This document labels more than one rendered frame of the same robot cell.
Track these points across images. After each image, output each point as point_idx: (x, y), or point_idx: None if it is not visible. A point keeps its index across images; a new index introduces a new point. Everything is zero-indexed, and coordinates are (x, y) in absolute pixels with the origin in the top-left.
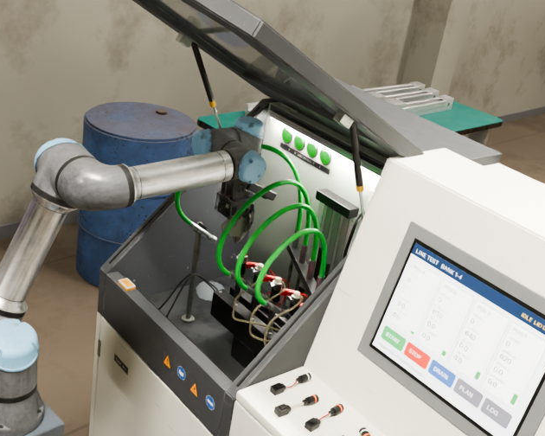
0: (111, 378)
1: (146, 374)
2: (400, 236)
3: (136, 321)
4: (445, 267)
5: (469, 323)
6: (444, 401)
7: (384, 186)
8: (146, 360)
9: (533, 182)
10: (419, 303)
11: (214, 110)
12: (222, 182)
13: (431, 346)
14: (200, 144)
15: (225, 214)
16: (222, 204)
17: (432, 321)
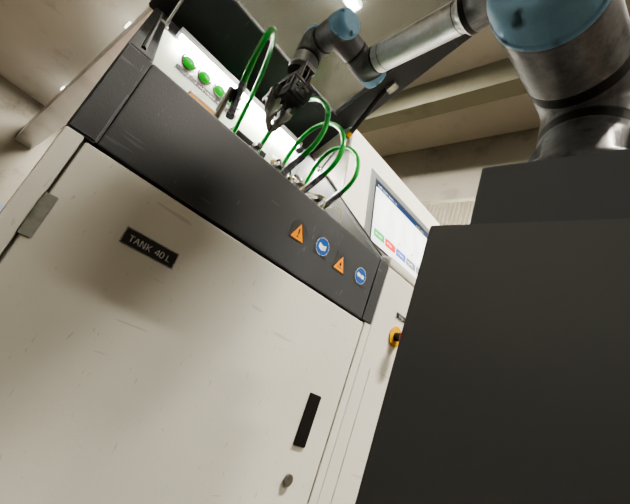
0: (80, 289)
1: (239, 258)
2: (369, 175)
3: (235, 169)
4: (390, 198)
5: (403, 228)
6: None
7: (355, 141)
8: (246, 234)
9: None
10: (385, 215)
11: None
12: (305, 66)
13: (394, 240)
14: (355, 22)
15: (303, 97)
16: (300, 86)
17: (392, 226)
